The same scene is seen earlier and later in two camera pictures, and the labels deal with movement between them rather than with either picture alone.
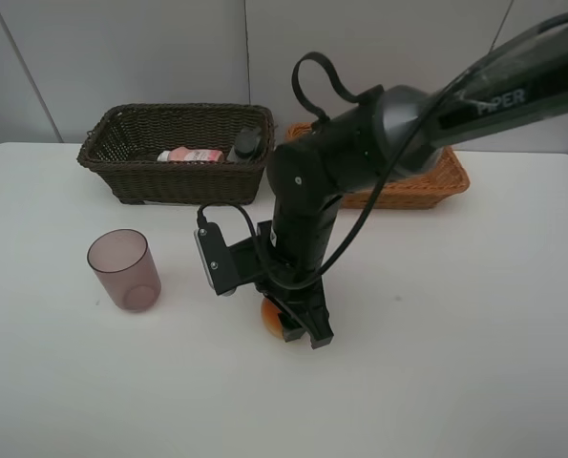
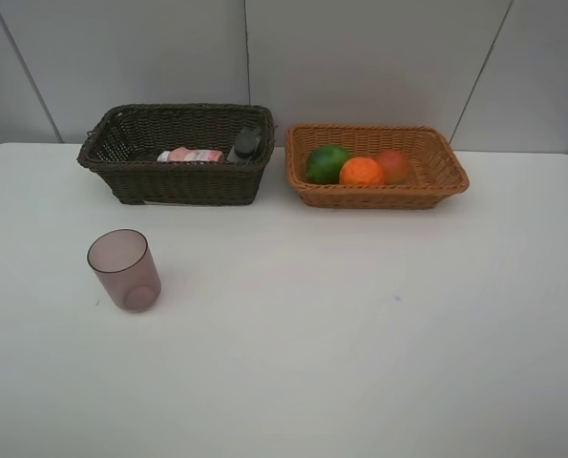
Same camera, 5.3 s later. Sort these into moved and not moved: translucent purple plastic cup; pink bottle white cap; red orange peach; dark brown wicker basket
Moved: red orange peach
Not moved: pink bottle white cap; translucent purple plastic cup; dark brown wicker basket
